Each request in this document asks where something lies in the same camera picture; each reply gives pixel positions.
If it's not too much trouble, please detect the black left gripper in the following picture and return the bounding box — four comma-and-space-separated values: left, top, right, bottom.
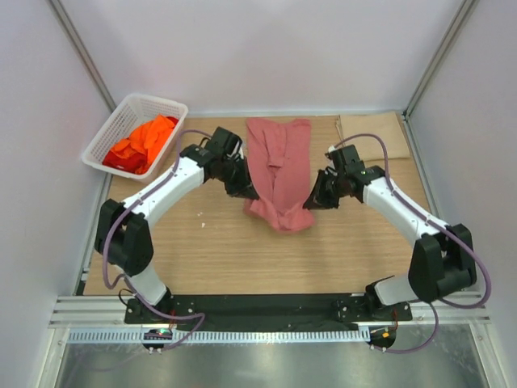
216, 156, 259, 200

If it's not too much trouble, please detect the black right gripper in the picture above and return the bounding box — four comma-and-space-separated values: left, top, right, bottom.
304, 168, 346, 209

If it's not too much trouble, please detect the pink t shirt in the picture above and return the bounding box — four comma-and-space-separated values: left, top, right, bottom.
244, 118, 315, 233

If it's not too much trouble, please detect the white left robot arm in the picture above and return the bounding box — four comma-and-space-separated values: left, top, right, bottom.
95, 145, 259, 323

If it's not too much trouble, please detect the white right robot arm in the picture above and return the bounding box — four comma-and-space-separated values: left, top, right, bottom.
304, 166, 477, 320

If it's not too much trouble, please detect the folded beige t shirt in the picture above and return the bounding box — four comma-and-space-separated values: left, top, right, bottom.
338, 112, 411, 162

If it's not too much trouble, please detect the white plastic laundry basket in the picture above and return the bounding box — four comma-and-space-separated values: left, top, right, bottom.
82, 93, 188, 184

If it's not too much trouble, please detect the orange t shirt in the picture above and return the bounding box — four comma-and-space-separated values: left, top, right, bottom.
103, 115, 179, 175

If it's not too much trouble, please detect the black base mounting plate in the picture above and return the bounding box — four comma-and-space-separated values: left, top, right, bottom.
124, 293, 413, 333

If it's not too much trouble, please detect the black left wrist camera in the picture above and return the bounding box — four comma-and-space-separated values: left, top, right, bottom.
205, 127, 244, 159

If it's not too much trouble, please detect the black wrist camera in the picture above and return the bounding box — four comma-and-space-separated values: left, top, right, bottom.
205, 127, 244, 159
328, 145, 365, 175

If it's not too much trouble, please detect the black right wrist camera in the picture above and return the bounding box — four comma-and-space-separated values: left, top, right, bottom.
328, 145, 365, 175

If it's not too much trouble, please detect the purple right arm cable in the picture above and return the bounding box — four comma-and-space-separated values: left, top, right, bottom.
329, 133, 493, 356

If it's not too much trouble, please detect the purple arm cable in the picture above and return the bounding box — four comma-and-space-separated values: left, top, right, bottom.
102, 129, 207, 351
329, 133, 493, 356

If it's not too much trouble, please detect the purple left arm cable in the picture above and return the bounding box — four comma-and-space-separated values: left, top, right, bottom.
102, 129, 207, 351

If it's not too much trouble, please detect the left aluminium frame post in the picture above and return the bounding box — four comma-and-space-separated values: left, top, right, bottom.
46, 0, 117, 112

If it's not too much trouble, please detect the aluminium frame post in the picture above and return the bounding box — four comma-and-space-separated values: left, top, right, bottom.
46, 0, 117, 112
402, 0, 479, 122

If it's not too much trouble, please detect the white slotted cable duct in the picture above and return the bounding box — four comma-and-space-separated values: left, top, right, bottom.
68, 327, 370, 344

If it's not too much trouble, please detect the right aluminium frame post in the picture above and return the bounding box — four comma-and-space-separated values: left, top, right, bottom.
402, 0, 479, 122

